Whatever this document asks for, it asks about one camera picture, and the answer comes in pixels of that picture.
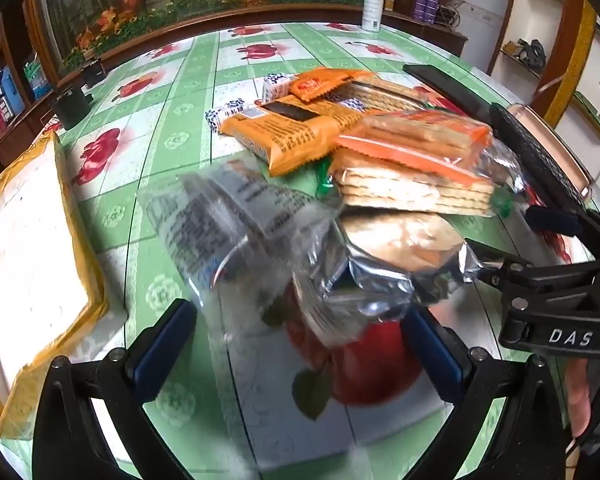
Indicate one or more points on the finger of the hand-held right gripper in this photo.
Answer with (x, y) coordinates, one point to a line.
(500, 264)
(550, 221)

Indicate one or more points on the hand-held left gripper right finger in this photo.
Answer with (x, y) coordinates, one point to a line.
(430, 355)

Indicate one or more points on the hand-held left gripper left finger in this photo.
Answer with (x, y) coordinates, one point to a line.
(162, 350)

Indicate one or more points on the silver foil biscuit packet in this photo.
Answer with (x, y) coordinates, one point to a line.
(405, 240)

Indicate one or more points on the green-edged cracker packet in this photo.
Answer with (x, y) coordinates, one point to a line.
(410, 190)

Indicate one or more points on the clear printed snack packet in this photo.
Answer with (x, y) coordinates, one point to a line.
(220, 230)

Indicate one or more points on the orange-edged cracker packet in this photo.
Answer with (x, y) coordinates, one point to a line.
(410, 132)

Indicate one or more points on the yellow taped foam box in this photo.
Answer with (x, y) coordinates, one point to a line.
(30, 260)

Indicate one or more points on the large orange snack packet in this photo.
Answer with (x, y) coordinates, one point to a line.
(285, 137)

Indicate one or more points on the small orange snack packet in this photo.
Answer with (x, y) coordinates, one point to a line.
(317, 85)

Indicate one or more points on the person's right hand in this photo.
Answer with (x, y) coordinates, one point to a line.
(577, 400)

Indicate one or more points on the blue white wrapped candy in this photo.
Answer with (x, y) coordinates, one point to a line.
(222, 115)
(275, 84)

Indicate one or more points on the purple spray can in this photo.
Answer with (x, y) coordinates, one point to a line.
(422, 6)
(433, 7)

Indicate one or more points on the large black cup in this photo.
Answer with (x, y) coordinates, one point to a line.
(72, 105)

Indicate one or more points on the white spray bottle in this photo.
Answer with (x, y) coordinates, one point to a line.
(372, 0)

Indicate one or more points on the small black cup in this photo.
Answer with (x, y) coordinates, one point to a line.
(92, 72)

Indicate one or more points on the blue thermos flask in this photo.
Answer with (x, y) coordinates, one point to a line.
(7, 92)

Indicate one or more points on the green printed bag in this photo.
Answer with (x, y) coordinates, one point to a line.
(35, 75)

